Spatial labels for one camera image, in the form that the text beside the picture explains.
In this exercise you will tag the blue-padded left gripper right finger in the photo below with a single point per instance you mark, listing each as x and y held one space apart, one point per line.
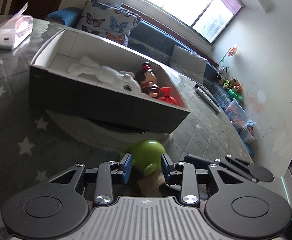
171 175

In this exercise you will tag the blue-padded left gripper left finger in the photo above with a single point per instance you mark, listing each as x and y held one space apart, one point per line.
120 171

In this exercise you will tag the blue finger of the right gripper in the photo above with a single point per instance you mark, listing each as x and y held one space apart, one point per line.
199 162

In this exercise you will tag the green round rubber toy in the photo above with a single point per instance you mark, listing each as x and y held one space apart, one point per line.
146 156

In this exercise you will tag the white plush rabbit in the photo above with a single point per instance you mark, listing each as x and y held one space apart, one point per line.
106 75

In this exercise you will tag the girl doll red dress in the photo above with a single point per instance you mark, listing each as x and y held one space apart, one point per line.
147 80

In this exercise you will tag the red round rubber toy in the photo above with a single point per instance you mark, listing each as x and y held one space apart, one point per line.
166 97

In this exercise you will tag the round woven placemat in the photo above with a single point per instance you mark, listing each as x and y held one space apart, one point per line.
97 136

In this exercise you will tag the small clear container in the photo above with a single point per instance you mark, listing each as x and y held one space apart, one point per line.
247 133

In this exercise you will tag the clear plastic toy bin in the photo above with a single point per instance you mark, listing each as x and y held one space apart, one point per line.
237 115

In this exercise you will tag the black remote control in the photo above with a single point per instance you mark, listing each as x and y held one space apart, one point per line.
207 92

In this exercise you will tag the grey remote control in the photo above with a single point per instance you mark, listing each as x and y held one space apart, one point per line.
207 99

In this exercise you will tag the green toy tub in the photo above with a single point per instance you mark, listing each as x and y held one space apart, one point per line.
234 95

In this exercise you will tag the brown plush toy group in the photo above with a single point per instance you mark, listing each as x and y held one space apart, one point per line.
228 84

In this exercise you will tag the black white plush toy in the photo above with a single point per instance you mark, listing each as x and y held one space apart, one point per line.
222 73

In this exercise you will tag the grey plain pillow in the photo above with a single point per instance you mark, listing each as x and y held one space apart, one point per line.
188 63

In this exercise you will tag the grey star quilted tablecloth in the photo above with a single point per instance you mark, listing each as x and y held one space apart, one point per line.
33 147

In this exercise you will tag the grey cardboard box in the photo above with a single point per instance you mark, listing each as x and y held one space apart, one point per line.
52 87

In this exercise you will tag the orange pinwheel flower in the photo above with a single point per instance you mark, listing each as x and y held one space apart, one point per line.
231 52

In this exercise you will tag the window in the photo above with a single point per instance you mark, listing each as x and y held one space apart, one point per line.
207 19

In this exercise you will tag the butterfly print pillow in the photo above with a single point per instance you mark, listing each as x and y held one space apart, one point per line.
106 19

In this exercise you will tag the tissue pack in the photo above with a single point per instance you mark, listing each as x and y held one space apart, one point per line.
15 30

